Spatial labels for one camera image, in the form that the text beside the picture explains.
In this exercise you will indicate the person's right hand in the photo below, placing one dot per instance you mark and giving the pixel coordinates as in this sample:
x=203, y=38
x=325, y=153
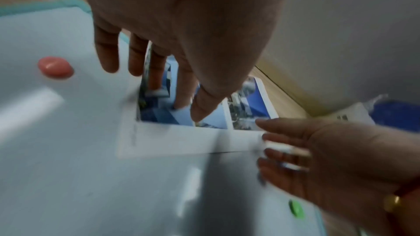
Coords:
x=344, y=157

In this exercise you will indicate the person's left hand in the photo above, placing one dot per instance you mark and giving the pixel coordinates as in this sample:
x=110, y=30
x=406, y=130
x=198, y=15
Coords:
x=197, y=22

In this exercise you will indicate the green round magnet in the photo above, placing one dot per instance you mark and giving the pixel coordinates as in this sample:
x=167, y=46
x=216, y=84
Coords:
x=296, y=209

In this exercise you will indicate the printed page with building photos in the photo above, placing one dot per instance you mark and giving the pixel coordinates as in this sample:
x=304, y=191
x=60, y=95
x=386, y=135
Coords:
x=183, y=139

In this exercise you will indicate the pink round magnet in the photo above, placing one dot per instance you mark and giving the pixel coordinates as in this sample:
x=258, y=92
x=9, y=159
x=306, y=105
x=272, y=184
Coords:
x=55, y=68

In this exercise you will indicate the white magnetic board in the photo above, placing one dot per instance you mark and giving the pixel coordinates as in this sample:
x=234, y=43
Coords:
x=65, y=178

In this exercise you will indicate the blue and white box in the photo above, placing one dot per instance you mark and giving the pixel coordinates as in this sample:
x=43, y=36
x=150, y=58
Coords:
x=398, y=114

